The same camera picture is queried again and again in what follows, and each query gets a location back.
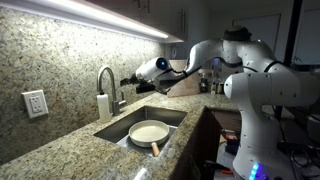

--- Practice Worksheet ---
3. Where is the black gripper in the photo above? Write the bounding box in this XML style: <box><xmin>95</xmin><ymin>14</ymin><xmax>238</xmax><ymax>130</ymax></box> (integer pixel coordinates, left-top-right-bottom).
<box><xmin>120</xmin><ymin>74</ymin><xmax>155</xmax><ymax>94</ymax></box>

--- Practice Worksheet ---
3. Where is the chrome gooseneck faucet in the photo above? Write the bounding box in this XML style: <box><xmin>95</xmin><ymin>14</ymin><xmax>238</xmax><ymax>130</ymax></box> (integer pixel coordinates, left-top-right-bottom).
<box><xmin>97</xmin><ymin>65</ymin><xmax>126</xmax><ymax>116</ymax></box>

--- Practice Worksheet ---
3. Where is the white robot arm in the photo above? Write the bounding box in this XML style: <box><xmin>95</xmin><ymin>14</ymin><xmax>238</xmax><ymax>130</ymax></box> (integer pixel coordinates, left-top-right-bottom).
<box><xmin>120</xmin><ymin>26</ymin><xmax>320</xmax><ymax>180</ymax></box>

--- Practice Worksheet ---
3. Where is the white soap dispenser bottle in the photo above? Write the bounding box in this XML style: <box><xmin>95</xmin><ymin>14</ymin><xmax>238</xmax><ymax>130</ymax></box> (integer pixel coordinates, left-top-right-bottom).
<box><xmin>97</xmin><ymin>94</ymin><xmax>111</xmax><ymax>122</ymax></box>

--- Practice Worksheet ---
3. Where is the wooden cutting board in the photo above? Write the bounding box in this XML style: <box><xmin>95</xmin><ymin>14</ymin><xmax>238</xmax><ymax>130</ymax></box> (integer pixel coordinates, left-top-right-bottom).
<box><xmin>167</xmin><ymin>60</ymin><xmax>200</xmax><ymax>98</ymax></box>

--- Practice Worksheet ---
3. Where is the stainless steel sink basin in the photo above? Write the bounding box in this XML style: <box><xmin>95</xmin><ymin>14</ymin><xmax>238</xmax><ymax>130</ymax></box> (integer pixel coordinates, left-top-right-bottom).
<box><xmin>95</xmin><ymin>106</ymin><xmax>187</xmax><ymax>157</ymax></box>

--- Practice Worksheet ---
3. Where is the dark bottle on counter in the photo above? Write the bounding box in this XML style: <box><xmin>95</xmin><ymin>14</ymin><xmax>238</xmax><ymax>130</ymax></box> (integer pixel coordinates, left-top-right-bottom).
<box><xmin>200</xmin><ymin>73</ymin><xmax>208</xmax><ymax>93</ymax></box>

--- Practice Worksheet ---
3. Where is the under-cabinet light strip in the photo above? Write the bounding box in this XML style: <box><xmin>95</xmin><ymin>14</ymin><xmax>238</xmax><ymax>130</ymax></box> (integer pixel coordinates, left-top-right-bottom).
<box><xmin>0</xmin><ymin>0</ymin><xmax>183</xmax><ymax>43</ymax></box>

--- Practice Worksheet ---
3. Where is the cream pan with wooden handle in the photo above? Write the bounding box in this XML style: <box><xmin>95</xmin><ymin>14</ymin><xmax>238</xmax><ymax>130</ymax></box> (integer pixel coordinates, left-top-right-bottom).
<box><xmin>128</xmin><ymin>120</ymin><xmax>170</xmax><ymax>157</ymax></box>

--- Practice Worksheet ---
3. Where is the white wall power outlet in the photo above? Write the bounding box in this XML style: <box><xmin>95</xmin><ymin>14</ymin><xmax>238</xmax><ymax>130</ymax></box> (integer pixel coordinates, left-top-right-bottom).
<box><xmin>22</xmin><ymin>90</ymin><xmax>48</xmax><ymax>119</ymax></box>

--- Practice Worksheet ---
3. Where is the orange handled tool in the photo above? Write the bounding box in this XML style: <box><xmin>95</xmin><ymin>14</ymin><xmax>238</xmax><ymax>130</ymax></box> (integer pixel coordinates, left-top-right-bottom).
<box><xmin>204</xmin><ymin>160</ymin><xmax>233</xmax><ymax>175</ymax></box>

